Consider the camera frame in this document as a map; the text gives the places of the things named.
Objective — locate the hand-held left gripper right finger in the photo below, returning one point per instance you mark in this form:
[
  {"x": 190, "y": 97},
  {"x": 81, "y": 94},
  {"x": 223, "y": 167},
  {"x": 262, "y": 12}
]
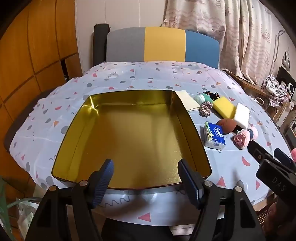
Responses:
[{"x": 190, "y": 183}]

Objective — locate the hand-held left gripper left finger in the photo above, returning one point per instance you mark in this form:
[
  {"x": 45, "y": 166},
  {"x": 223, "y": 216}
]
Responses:
[{"x": 105, "y": 180}]

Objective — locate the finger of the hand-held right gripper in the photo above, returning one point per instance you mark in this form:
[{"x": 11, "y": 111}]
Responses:
[
  {"x": 282, "y": 157},
  {"x": 256, "y": 151}
]

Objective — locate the pink towel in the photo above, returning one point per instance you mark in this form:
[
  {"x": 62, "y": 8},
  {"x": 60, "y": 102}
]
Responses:
[{"x": 240, "y": 140}]

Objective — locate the white sponge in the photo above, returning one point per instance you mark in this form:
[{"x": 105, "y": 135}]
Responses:
[{"x": 241, "y": 114}]

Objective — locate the brown makeup sponge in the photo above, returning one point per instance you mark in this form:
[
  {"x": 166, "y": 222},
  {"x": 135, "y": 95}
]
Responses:
[{"x": 226, "y": 125}]

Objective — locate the blue tissue pack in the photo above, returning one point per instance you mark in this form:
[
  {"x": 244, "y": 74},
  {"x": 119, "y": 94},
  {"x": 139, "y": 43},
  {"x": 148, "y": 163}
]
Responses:
[{"x": 215, "y": 135}]

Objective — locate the gold tin box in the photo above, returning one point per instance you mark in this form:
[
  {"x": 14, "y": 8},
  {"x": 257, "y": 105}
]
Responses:
[{"x": 129, "y": 139}]

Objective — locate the yellow sponge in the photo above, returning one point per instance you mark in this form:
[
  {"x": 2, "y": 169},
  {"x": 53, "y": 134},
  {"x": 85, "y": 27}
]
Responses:
[{"x": 223, "y": 107}]

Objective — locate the pink satin scrunchie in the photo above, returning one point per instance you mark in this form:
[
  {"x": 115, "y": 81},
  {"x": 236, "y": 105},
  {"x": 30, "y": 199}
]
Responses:
[{"x": 202, "y": 111}]

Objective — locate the black wig with colourful beads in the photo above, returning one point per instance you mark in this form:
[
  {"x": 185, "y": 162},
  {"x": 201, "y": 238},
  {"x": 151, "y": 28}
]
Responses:
[{"x": 214, "y": 95}]

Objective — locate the green powder puff jar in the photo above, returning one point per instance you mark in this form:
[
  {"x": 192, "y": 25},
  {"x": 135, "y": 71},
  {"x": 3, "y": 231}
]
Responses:
[{"x": 202, "y": 98}]

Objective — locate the beige cloth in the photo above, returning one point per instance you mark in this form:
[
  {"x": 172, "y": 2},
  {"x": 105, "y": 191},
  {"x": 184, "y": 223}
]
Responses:
[{"x": 187, "y": 100}]

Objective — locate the person's right hand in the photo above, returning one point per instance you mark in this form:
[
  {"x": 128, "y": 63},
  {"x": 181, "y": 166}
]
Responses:
[{"x": 275, "y": 217}]

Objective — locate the pink cloth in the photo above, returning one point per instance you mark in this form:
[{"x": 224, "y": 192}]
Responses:
[{"x": 294, "y": 154}]

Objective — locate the pile of patterned clothes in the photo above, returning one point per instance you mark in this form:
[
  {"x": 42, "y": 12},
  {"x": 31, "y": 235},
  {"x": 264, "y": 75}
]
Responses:
[{"x": 274, "y": 90}]

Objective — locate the wooden side table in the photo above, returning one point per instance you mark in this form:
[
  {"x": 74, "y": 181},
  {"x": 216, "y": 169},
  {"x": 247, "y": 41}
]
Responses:
[{"x": 249, "y": 84}]

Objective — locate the white round device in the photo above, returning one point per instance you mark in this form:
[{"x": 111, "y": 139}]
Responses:
[{"x": 291, "y": 89}]

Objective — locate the black monitor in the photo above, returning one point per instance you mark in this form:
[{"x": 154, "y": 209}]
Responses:
[{"x": 285, "y": 75}]

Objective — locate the plastic bag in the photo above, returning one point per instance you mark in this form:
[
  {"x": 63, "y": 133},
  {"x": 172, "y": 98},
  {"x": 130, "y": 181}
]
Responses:
[{"x": 23, "y": 213}]

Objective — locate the thin metal stand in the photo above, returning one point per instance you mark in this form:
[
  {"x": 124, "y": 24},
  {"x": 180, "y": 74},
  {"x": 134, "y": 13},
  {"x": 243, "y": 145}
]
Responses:
[{"x": 277, "y": 46}]

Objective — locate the patterned white tablecloth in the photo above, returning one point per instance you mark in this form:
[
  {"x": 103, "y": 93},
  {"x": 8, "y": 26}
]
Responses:
[{"x": 138, "y": 76}]

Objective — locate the patterned beige curtain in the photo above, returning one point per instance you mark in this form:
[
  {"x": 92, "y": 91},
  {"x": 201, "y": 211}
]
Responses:
[{"x": 231, "y": 34}]

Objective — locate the grey yellow blue chair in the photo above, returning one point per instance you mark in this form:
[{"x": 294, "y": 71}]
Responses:
[{"x": 161, "y": 44}]

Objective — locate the wooden wardrobe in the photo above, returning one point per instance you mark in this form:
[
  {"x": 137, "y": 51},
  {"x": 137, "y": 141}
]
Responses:
[{"x": 34, "y": 46}]

